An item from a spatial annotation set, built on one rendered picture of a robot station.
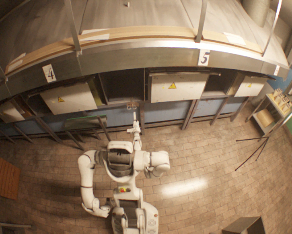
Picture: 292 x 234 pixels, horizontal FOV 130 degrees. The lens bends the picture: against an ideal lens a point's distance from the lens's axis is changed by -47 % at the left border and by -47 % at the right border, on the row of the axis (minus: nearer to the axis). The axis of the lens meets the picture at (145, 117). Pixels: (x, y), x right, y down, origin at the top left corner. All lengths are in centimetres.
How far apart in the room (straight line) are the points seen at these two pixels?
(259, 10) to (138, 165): 219
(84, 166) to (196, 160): 181
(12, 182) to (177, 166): 320
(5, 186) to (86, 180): 245
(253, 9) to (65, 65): 221
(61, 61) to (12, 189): 271
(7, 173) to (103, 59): 278
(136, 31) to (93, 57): 33
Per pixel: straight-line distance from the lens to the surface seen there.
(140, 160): 66
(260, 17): 213
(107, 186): 206
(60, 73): 105
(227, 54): 119
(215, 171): 231
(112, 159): 65
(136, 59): 91
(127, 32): 91
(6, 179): 308
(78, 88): 133
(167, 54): 94
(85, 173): 79
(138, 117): 192
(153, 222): 163
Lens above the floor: 197
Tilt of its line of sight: 52 degrees down
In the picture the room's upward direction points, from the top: straight up
